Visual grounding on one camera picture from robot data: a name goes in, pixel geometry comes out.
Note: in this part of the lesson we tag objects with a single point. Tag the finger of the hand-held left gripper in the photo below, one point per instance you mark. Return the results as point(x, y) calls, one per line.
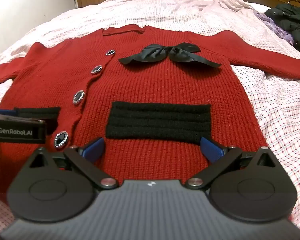
point(2, 111)

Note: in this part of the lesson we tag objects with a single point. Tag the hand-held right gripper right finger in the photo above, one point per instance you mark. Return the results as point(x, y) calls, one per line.
point(211, 151)

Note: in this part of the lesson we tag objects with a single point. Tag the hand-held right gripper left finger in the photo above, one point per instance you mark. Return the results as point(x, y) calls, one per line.
point(93, 150)

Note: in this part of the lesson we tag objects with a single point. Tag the red knit cardigan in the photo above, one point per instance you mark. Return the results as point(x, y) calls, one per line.
point(165, 85)

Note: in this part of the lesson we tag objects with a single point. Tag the purple lace cloth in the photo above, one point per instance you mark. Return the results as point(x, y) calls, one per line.
point(277, 28)

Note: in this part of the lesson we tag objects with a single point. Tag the pink ribbed blanket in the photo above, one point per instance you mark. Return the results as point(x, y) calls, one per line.
point(165, 12)

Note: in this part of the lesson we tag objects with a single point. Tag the white pillow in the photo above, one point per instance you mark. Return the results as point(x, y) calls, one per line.
point(256, 5)

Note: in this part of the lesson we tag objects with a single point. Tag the black padded jacket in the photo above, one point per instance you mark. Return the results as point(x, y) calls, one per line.
point(295, 22)

